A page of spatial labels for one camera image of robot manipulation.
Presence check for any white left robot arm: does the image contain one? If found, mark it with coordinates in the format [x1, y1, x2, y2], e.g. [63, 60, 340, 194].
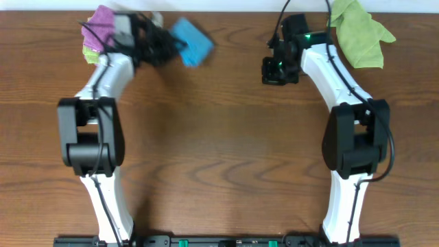
[53, 12, 187, 246]

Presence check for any blue microfiber cloth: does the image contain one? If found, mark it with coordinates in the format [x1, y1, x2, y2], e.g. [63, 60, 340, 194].
[171, 18, 214, 67]

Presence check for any crumpled green cloth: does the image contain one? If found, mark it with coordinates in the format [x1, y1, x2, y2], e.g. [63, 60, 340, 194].
[331, 0, 396, 69]

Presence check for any black cable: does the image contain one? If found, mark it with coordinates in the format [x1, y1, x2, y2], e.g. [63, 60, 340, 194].
[267, 0, 396, 247]
[78, 12, 165, 247]

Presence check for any folded green cloth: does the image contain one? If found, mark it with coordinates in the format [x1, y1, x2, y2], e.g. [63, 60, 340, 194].
[82, 45, 99, 64]

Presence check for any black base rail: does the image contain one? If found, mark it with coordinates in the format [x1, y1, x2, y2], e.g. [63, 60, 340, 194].
[53, 235, 401, 247]

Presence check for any left black cable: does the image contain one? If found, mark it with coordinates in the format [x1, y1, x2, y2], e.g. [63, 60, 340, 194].
[78, 12, 165, 247]

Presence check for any right black cable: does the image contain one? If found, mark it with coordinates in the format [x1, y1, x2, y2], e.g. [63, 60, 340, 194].
[267, 0, 396, 247]

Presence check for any folded purple top cloth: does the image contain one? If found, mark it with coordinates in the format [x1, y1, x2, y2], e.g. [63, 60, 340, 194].
[81, 5, 115, 52]

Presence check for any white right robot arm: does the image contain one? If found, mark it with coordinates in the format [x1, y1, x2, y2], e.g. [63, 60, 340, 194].
[261, 14, 400, 246]

